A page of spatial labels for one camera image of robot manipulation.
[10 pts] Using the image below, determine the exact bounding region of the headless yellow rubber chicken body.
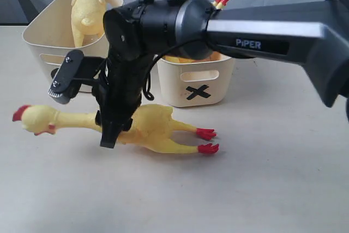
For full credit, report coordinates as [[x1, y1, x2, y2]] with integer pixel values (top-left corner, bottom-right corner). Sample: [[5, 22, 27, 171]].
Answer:
[[163, 0, 229, 64]]

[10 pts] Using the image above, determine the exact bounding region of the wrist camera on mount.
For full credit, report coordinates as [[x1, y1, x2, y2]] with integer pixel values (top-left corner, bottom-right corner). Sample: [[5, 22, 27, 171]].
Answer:
[[48, 49, 105, 104]]

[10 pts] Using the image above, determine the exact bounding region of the whole yellow rubber chicken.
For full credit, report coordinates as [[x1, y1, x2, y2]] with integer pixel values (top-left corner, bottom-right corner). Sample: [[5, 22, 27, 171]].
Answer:
[[12, 104, 219, 154]]

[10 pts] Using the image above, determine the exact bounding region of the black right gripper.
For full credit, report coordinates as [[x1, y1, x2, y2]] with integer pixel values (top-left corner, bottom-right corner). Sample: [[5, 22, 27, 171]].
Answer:
[[94, 0, 179, 148]]

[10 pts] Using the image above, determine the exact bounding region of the cream bin marked O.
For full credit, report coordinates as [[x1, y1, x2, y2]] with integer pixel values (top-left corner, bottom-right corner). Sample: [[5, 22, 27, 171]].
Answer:
[[22, 0, 123, 84]]

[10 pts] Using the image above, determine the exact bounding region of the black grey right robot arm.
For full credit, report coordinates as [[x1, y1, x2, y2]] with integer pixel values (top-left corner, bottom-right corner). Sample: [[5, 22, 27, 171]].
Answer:
[[96, 0, 348, 148]]

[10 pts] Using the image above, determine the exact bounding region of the cream bin marked X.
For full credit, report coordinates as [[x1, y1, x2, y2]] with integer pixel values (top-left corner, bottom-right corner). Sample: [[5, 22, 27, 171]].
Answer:
[[157, 52, 236, 107]]

